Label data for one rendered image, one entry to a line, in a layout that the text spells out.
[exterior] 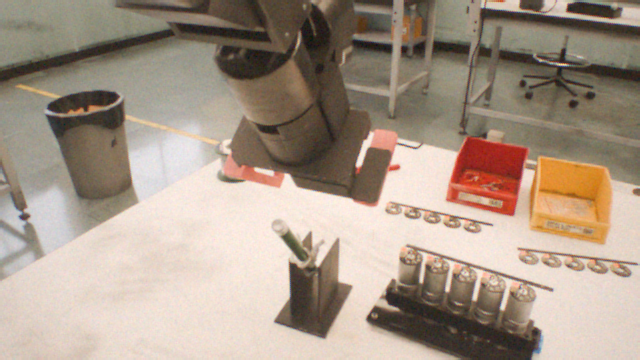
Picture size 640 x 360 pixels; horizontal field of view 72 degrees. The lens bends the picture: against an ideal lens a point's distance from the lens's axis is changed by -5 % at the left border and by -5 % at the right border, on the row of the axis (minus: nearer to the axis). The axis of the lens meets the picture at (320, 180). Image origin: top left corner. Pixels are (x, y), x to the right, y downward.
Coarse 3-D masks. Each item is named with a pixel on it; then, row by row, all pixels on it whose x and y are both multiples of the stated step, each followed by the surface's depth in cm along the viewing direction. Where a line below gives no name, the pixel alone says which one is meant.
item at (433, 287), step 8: (440, 264) 46; (448, 272) 46; (424, 280) 47; (432, 280) 46; (440, 280) 46; (424, 288) 47; (432, 288) 46; (440, 288) 46; (424, 296) 48; (432, 296) 47; (440, 296) 47
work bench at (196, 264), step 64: (192, 192) 71; (256, 192) 71; (384, 192) 71; (64, 256) 57; (128, 256) 57; (192, 256) 58; (256, 256) 58; (320, 256) 58; (384, 256) 58; (512, 256) 57; (0, 320) 47; (64, 320) 48; (128, 320) 48; (192, 320) 48; (256, 320) 48; (576, 320) 48
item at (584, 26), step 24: (552, 0) 276; (600, 0) 211; (624, 0) 206; (480, 24) 249; (504, 24) 242; (528, 24) 236; (552, 24) 230; (576, 24) 221; (600, 24) 215; (624, 24) 210; (480, 96) 295; (528, 120) 256
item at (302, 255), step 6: (288, 228) 38; (288, 234) 38; (282, 240) 39; (288, 240) 39; (294, 240) 40; (288, 246) 40; (294, 246) 40; (300, 246) 41; (294, 252) 41; (300, 252) 42; (306, 252) 43; (294, 258) 44; (300, 258) 43; (306, 258) 43; (312, 270) 46
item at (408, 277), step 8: (408, 256) 48; (400, 264) 48; (400, 272) 48; (408, 272) 47; (416, 272) 47; (400, 280) 48; (408, 280) 48; (416, 280) 48; (400, 288) 49; (408, 288) 48; (416, 288) 48
